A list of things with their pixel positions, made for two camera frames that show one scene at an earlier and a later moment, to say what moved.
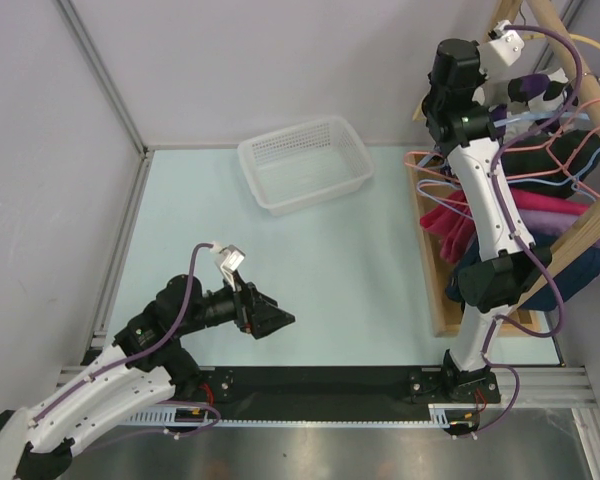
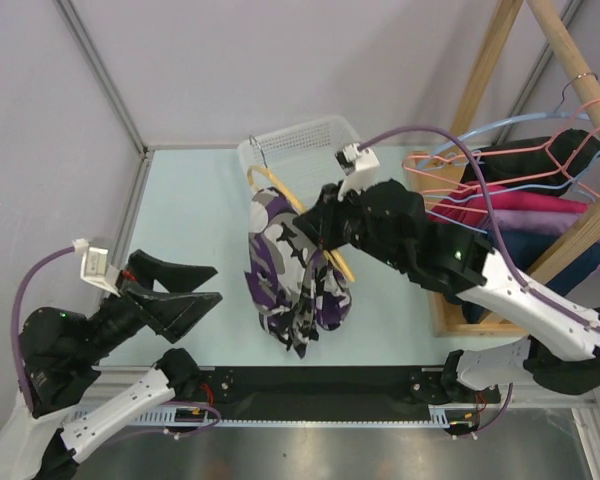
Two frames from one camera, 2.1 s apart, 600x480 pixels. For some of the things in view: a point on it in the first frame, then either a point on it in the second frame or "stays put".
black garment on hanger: (553, 165) stays put
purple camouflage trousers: (541, 94) -> (299, 291)
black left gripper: (257, 311) -> (178, 311)
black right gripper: (479, 76) -> (319, 222)
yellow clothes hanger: (582, 38) -> (293, 197)
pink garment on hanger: (451, 218) stays put
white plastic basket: (306, 163) stays put
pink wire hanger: (445, 185) -> (454, 192)
